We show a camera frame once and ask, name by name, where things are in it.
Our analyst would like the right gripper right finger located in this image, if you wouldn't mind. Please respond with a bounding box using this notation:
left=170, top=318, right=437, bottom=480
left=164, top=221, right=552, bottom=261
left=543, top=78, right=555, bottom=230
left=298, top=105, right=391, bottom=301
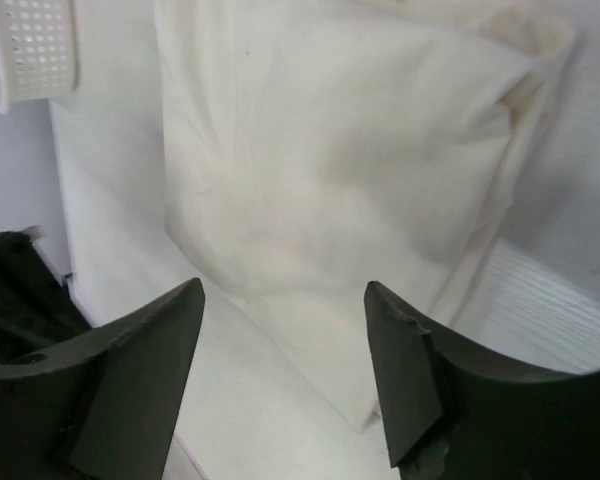
left=364, top=281, right=600, bottom=479

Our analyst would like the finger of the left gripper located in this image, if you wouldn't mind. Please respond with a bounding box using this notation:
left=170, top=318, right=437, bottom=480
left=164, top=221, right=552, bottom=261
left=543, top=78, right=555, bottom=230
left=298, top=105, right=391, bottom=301
left=0, top=231, right=91, bottom=364

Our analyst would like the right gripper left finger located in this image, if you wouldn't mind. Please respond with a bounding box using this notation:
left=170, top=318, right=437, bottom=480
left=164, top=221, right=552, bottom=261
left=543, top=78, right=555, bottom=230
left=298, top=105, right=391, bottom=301
left=0, top=278, right=205, bottom=479

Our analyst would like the white t shirt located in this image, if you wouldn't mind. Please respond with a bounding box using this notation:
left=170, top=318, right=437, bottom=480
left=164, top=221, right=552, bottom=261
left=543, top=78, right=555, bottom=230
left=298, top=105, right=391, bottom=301
left=154, top=1, right=576, bottom=430

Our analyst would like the white plastic basket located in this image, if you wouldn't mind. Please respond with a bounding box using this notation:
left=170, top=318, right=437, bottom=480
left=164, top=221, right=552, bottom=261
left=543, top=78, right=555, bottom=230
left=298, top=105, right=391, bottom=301
left=0, top=0, right=78, bottom=114

